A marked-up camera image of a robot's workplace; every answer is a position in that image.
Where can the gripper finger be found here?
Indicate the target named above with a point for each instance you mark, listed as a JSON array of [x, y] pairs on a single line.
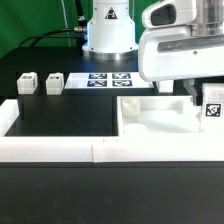
[[189, 86]]

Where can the white marker base plate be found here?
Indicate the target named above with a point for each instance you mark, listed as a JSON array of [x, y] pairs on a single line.
[[106, 80]]

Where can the white U-shaped obstacle fence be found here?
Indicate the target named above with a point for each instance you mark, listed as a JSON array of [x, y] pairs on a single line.
[[144, 148]]

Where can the white square table top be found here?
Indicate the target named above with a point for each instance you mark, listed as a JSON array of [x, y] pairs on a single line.
[[146, 115]]

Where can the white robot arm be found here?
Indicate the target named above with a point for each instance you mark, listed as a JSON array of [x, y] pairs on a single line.
[[183, 39]]

